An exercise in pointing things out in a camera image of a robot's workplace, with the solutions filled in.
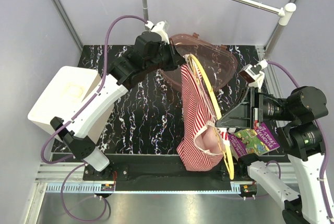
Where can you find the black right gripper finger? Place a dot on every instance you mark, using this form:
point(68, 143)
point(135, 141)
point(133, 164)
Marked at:
point(240, 117)
point(245, 102)

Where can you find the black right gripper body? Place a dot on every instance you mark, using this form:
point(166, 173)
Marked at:
point(268, 108)

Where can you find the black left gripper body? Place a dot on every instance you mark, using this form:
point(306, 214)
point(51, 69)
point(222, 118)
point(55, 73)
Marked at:
point(166, 59)

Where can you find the yellow clothes hanger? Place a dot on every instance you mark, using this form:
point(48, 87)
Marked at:
point(211, 104)

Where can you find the red white striped tank top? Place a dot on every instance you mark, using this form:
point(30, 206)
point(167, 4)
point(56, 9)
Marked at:
point(195, 119)

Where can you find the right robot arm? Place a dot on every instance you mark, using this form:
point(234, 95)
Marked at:
point(301, 140)

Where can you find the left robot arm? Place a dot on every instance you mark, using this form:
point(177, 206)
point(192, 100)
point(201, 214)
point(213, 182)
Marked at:
point(121, 77)

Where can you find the purple treehouse book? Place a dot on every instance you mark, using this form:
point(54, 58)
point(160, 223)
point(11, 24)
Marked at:
point(259, 141)

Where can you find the translucent pink plastic tub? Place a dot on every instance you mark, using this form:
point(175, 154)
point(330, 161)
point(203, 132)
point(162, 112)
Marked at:
point(219, 64)

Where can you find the white storage box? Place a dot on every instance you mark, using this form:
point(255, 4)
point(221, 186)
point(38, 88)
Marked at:
point(67, 92)

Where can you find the white garment rack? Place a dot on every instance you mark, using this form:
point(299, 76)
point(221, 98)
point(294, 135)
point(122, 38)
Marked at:
point(284, 13)

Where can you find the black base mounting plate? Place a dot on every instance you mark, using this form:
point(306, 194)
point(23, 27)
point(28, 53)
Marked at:
point(163, 173)

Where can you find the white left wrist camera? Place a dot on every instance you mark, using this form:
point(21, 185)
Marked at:
point(160, 28)

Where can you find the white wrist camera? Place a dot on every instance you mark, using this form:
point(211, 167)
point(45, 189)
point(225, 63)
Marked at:
point(254, 74)
point(160, 28)

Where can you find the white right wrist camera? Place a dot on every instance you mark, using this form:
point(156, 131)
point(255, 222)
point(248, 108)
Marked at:
point(254, 74)

